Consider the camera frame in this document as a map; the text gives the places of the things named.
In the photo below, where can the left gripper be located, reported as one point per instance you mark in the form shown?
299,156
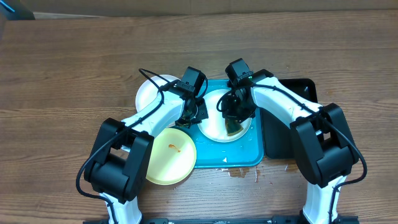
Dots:
203,114

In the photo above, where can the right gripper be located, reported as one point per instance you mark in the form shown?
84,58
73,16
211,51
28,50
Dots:
234,114

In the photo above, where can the green yellow sponge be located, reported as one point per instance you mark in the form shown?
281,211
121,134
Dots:
233,127

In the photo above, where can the white plate with stain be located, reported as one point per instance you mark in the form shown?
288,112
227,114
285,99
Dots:
214,127

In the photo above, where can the yellow-green plate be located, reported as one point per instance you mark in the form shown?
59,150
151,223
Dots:
173,157

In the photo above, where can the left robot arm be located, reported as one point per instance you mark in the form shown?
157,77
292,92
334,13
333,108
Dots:
119,160

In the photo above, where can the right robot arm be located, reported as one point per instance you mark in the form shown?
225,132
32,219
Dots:
321,141

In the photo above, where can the teal plastic tray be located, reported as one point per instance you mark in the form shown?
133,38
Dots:
248,150

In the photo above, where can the black plastic tray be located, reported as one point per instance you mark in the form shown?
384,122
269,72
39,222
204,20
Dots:
276,135

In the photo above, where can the white plate left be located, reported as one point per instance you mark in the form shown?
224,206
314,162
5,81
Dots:
147,92

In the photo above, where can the dark object top-left corner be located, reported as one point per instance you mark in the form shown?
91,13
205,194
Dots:
15,10

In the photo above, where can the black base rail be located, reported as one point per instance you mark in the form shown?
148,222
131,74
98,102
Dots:
274,220

